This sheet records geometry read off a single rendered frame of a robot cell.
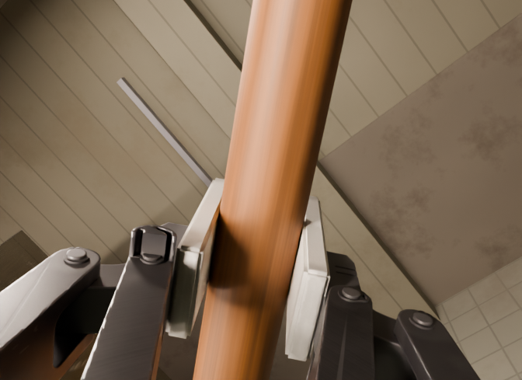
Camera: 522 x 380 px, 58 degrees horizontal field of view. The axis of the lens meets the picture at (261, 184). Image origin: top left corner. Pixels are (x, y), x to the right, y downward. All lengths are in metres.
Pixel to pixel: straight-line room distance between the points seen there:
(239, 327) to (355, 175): 2.86
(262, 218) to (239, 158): 0.02
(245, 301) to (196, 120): 2.85
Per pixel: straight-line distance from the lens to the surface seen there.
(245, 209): 0.15
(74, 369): 1.96
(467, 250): 3.36
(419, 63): 2.94
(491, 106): 3.08
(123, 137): 3.18
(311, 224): 0.17
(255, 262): 0.16
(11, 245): 2.06
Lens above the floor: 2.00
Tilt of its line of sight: 11 degrees down
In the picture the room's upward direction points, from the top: 40 degrees counter-clockwise
